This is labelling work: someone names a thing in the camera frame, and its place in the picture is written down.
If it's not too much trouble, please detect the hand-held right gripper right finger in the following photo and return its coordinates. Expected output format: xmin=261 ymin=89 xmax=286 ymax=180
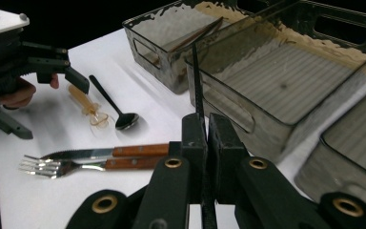
xmin=208 ymin=113 xmax=332 ymax=229

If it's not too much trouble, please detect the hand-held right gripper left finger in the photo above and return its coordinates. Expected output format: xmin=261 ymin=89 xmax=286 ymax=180
xmin=132 ymin=113 xmax=208 ymax=229

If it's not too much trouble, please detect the clear amber plastic spoon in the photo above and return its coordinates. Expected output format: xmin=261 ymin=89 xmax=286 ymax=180
xmin=68 ymin=84 xmax=110 ymax=130

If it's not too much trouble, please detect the smoky plastic bin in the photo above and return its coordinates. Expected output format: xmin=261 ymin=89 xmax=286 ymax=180
xmin=294 ymin=79 xmax=366 ymax=218
xmin=122 ymin=0 xmax=258 ymax=95
xmin=185 ymin=0 xmax=366 ymax=163

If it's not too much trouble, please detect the wooden-handled knife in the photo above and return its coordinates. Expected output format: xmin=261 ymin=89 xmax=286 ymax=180
xmin=41 ymin=143 xmax=170 ymax=161

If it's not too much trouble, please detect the metal spoon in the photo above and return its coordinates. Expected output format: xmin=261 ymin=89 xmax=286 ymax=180
xmin=89 ymin=74 xmax=140 ymax=131

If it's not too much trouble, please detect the black chopstick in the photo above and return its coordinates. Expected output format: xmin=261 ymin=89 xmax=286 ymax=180
xmin=191 ymin=42 xmax=218 ymax=229
xmin=198 ymin=16 xmax=225 ymax=44

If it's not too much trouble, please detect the brown chopstick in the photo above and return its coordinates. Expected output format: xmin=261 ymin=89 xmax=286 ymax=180
xmin=169 ymin=25 xmax=218 ymax=53
xmin=171 ymin=22 xmax=223 ymax=52

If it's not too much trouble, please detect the wooden-handled fork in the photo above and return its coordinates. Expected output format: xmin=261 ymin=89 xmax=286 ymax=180
xmin=18 ymin=155 xmax=170 ymax=179

